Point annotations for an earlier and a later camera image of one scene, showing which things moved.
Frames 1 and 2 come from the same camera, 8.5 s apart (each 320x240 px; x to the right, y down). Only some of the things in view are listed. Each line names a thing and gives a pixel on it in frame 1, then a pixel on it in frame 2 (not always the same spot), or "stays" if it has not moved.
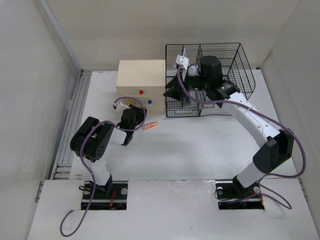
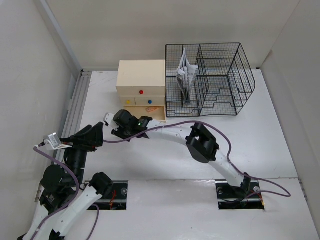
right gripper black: [175, 89] to [119, 134]
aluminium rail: [65, 159] stays
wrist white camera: [184, 61] to [109, 118]
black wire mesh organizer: [235, 69] stays
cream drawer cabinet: [145, 80] stays
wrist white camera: [119, 107] to [54, 143]
